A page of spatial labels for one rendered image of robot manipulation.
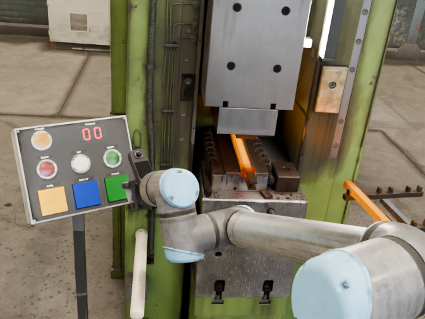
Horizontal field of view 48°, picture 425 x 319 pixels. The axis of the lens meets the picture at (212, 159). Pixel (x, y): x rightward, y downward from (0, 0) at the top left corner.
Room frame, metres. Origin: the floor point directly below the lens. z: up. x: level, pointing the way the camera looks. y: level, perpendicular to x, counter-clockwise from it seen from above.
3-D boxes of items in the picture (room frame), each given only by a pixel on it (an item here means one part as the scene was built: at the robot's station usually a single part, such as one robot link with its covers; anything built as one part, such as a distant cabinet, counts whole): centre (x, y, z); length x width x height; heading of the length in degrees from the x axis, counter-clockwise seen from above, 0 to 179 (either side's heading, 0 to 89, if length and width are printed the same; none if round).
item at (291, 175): (1.59, -0.27, 0.95); 0.12 x 0.08 x 0.06; 8
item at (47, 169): (1.23, 0.48, 1.09); 0.05 x 0.03 x 0.04; 98
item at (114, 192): (1.30, 0.29, 1.01); 0.07 x 0.05 x 0.07; 123
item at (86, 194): (1.25, 0.37, 1.01); 0.07 x 0.05 x 0.07; 123
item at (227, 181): (1.72, -0.08, 0.96); 0.42 x 0.20 x 0.09; 8
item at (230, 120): (1.72, -0.08, 1.18); 0.42 x 0.20 x 0.10; 8
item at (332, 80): (1.68, -0.40, 1.27); 0.09 x 0.02 x 0.17; 98
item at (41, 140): (1.27, 0.50, 1.16); 0.05 x 0.03 x 0.04; 98
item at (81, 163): (1.28, 0.40, 1.09); 0.05 x 0.03 x 0.04; 98
